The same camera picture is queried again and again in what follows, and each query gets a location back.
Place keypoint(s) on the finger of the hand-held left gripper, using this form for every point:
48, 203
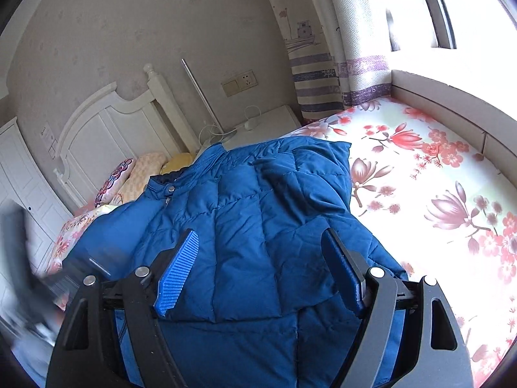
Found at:
72, 279

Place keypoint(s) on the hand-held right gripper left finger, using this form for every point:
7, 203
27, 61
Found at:
177, 270

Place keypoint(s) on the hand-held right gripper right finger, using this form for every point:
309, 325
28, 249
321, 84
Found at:
343, 268

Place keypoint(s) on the blue puffer jacket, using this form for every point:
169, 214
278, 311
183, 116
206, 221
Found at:
250, 210

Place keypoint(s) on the white wardrobe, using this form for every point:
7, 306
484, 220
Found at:
24, 178

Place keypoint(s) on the purple floral pillow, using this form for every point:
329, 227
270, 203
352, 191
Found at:
115, 182

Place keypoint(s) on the yellow pillow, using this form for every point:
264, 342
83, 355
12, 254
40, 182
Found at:
177, 163

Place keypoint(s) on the floral bed sheet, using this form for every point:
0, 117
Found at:
404, 178

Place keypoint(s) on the peach pillow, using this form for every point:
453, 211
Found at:
145, 165

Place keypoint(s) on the white wooden headboard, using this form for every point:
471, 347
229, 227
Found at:
109, 125

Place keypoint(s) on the white nightstand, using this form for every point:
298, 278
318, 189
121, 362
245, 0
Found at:
274, 123

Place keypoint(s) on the metal rod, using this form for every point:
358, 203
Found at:
200, 93

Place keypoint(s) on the beige window sill ledge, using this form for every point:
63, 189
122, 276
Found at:
456, 105

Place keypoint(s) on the ship print striped curtain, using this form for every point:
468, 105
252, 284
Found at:
307, 48

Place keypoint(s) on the beige wall socket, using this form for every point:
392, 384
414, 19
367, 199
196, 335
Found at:
247, 80

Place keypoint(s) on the dark window frame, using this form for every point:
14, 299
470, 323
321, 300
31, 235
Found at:
438, 4

